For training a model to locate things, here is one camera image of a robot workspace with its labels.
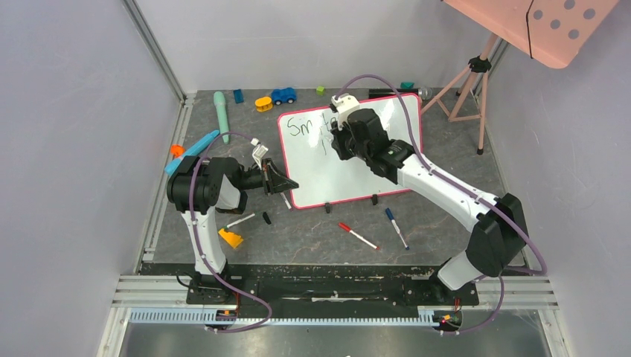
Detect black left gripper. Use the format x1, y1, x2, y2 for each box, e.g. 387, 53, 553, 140
237, 158, 299, 196

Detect black marker cap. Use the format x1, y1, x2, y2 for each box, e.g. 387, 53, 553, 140
262, 212, 272, 225

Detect pink framed whiteboard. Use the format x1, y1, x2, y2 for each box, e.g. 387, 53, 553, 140
278, 94, 422, 209

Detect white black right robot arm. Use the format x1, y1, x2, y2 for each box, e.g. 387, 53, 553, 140
330, 109, 526, 303

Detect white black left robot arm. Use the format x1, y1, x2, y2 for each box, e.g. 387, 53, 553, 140
167, 156, 299, 303

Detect purple capped white marker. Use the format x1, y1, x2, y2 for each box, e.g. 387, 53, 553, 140
281, 193, 293, 210

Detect black cylinder object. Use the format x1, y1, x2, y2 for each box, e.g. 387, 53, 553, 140
368, 89, 421, 99

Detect green capped white marker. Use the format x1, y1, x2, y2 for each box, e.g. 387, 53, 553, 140
221, 212, 256, 230

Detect clear round ball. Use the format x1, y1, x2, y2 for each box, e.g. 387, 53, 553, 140
417, 86, 433, 100

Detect yellow plastic wedge piece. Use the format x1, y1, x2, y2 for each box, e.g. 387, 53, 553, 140
218, 228, 243, 249

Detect red capped white marker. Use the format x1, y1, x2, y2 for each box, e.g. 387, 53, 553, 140
338, 222, 380, 251

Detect blue capped white marker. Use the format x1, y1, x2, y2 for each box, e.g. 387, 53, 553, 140
385, 208, 410, 251

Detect yellow toy piece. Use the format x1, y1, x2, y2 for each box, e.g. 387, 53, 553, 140
254, 96, 274, 112

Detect blue toy car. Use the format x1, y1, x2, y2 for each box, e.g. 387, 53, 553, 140
271, 87, 297, 106

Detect small dark blue block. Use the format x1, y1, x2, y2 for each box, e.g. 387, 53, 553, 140
233, 89, 245, 104

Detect mint green toy stick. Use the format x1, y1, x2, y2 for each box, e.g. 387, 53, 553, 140
213, 91, 229, 134

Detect small orange toy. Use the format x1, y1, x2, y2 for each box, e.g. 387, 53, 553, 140
170, 144, 186, 158

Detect blue toy stick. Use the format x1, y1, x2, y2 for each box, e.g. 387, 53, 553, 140
164, 130, 220, 176

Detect pink tripod stand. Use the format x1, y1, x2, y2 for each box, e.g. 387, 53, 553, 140
420, 33, 499, 155

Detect pink perforated panel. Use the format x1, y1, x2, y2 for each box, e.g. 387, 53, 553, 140
445, 0, 619, 69

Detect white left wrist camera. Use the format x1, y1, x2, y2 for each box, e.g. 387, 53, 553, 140
250, 138, 269, 169

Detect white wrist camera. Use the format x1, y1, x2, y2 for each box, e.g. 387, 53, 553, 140
250, 138, 269, 169
331, 93, 360, 130

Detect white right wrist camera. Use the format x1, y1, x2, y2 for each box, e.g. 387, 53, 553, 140
331, 93, 360, 130

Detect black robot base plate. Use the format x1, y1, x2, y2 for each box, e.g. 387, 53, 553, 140
186, 264, 479, 319

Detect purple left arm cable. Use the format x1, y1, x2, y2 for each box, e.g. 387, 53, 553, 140
187, 132, 274, 335

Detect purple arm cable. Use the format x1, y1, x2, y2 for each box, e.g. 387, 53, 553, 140
335, 74, 548, 336
187, 132, 274, 335

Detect white toothed cable rail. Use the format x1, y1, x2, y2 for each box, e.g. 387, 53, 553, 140
129, 306, 439, 327

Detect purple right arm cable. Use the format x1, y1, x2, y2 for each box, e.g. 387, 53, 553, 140
335, 74, 548, 336

